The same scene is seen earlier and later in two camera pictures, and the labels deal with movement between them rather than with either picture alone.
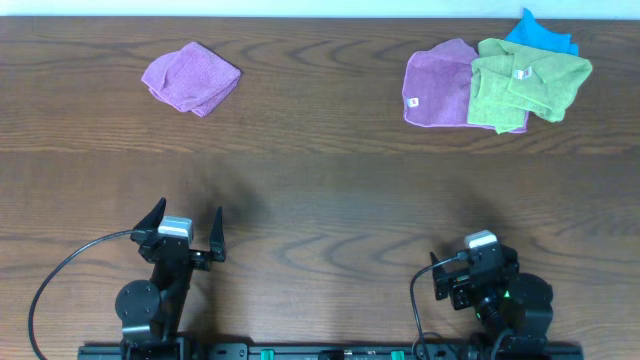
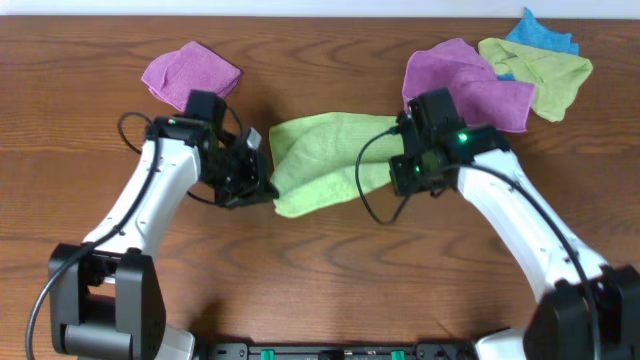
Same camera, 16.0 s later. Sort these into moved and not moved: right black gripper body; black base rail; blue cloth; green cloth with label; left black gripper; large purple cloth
Moved: right black gripper body; left black gripper; green cloth with label
Not moved: blue cloth; black base rail; large purple cloth
